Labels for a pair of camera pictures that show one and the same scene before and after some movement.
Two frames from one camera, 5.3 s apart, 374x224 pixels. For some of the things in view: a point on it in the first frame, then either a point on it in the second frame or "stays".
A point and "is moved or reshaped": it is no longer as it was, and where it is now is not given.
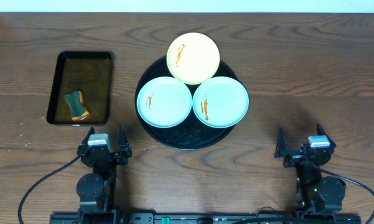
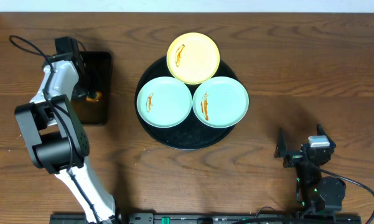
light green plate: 220,102 stays
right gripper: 281,149 stays
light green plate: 164,102 stays
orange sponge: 78,109 is moved or reshaped
